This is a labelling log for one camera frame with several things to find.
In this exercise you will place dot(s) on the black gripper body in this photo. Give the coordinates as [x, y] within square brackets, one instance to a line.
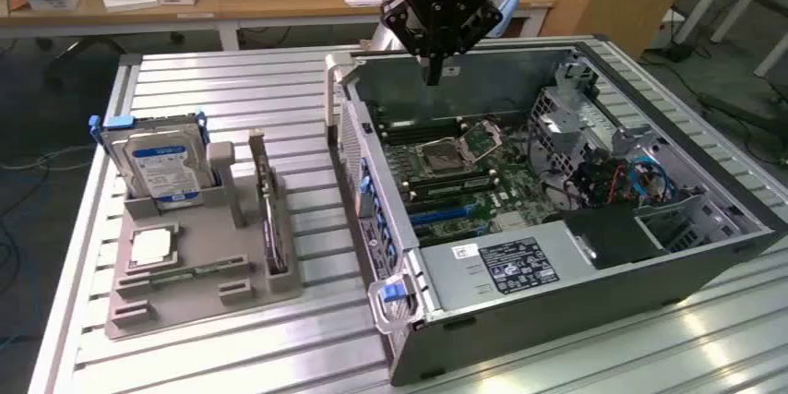
[446, 2]

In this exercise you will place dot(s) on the graphics card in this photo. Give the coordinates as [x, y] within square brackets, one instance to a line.
[271, 218]

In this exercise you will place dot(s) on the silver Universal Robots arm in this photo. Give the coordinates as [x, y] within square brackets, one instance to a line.
[388, 39]

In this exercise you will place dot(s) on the metal socket cover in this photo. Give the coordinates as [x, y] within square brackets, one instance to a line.
[480, 140]

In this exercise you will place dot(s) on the tall metal drive cage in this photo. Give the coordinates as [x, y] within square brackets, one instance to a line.
[563, 126]

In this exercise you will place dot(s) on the white floor appliance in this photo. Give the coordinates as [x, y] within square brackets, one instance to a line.
[668, 29]

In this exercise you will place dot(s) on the CPU socket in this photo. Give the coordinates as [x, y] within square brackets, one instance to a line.
[440, 156]

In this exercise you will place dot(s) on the green motherboard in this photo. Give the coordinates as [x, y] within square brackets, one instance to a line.
[499, 182]

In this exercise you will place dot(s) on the RAM stick with white label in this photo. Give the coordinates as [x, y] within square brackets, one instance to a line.
[452, 182]

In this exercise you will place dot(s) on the blue expansion slot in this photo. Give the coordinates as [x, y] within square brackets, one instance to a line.
[443, 215]

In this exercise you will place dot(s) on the silver chipset heatsink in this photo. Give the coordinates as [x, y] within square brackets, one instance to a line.
[510, 222]

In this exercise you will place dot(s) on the black stand base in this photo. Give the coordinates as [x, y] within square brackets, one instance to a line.
[739, 110]

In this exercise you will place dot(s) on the hard disk with blue caddy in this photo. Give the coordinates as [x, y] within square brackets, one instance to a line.
[163, 168]

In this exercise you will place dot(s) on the black office chair base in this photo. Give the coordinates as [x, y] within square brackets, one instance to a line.
[80, 50]

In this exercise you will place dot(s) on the low metal disk bay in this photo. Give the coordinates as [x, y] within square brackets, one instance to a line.
[690, 223]

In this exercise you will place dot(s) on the grey power supply unit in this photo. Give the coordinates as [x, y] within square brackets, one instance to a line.
[455, 274]

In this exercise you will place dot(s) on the grey parts rack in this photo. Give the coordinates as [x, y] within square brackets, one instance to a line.
[198, 237]

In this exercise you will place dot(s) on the blue case latch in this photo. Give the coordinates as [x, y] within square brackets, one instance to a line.
[392, 293]

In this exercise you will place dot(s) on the black open PC case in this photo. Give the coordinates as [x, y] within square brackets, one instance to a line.
[554, 302]

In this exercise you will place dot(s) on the silver CPU chip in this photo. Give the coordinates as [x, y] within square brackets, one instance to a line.
[151, 248]

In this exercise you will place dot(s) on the green RAM stick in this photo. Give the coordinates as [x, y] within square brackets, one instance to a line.
[184, 272]

